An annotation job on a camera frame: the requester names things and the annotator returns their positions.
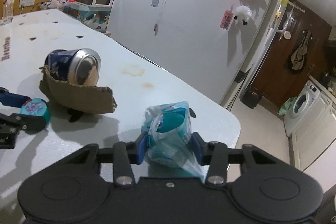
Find teal plastic wrapper bag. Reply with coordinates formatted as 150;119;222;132
141;101;204;179

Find teal round lid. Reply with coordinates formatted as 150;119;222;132
20;98;51;129

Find brown cardboard piece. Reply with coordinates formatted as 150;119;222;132
39;66;117;114

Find crushed blue Pepsi can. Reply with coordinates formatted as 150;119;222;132
45;48;101;85

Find black box on floor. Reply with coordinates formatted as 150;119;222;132
240;85;263;109

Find clear plastic water bottle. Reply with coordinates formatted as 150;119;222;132
2;0;14;25

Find green plastic bag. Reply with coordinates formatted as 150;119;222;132
277;97;297;117

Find white kitchen cabinets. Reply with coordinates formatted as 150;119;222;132
290;76;335;171

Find white washing machine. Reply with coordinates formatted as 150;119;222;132
284;80;321;138

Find pink hanging tag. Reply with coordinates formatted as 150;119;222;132
220;10;234;30

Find hanging brown bag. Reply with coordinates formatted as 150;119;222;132
287;28;313;74

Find white sheep plush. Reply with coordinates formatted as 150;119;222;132
232;5;252;25

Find brown wooden door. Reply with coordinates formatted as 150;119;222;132
252;0;331;107

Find white refrigerator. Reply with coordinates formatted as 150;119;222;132
221;0;289;111

